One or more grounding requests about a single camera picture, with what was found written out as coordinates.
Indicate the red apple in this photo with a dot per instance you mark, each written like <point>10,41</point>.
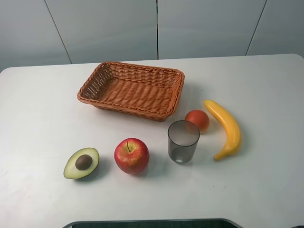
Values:
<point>132,156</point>

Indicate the brown wicker basket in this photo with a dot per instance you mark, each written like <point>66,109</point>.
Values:
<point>145,91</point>

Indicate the grey transparent plastic cup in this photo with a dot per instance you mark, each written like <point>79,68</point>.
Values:
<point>183,137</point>

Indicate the orange tomato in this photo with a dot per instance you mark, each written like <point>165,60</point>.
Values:
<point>199,118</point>

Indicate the yellow banana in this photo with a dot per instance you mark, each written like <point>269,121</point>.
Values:
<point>233,132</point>

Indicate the halved avocado with pit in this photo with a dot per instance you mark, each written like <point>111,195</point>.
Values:
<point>82,163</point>

